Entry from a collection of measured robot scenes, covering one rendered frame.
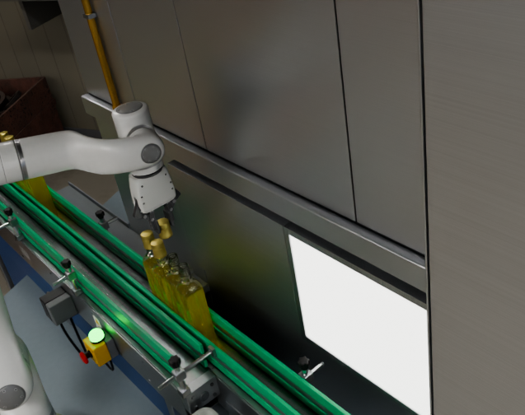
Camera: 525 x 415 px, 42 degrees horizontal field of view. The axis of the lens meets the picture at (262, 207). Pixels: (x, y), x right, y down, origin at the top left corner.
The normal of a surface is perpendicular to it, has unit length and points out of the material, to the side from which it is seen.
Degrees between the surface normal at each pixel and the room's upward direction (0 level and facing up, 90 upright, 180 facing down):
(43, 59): 90
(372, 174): 90
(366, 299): 90
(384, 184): 90
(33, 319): 0
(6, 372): 61
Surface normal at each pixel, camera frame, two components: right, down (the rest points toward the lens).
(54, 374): -0.15, -0.83
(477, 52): -0.76, 0.45
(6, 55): -0.43, 0.56
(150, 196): 0.56, 0.41
